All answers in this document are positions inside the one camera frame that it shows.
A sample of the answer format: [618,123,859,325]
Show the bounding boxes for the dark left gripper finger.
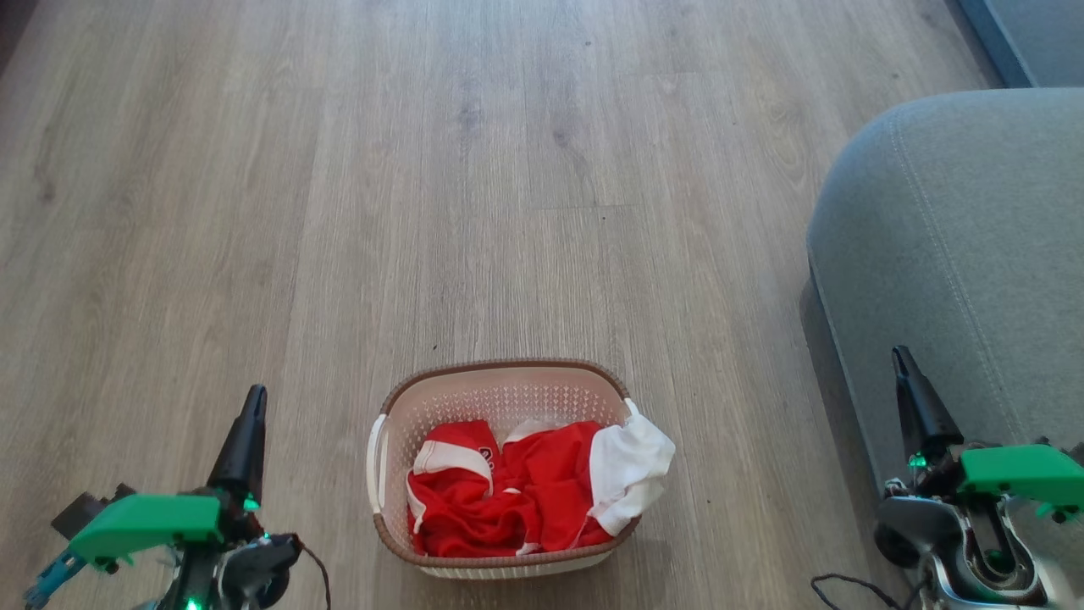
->
[207,385,269,512]

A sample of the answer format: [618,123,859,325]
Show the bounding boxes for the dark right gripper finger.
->
[891,345,965,463]

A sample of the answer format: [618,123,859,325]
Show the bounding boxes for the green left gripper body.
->
[69,494,265,564]

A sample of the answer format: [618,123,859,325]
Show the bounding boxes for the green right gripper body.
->
[910,444,1084,521]

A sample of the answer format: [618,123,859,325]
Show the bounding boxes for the red shorts with white stripe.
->
[406,419,545,558]

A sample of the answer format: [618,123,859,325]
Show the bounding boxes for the red and white jersey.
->
[500,398,677,553]

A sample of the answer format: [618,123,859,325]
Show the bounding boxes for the grey fabric sofa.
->
[806,87,1084,594]

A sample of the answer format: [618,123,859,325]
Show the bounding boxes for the beige plastic laundry basket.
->
[366,358,670,580]

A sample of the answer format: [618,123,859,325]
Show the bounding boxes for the blue left camera cable connector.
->
[23,549,87,609]

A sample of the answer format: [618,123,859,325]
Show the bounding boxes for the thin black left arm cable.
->
[299,545,333,610]

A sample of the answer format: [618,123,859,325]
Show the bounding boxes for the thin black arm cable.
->
[810,573,909,610]
[299,545,333,610]

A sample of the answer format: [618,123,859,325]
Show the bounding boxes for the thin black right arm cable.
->
[810,573,909,610]

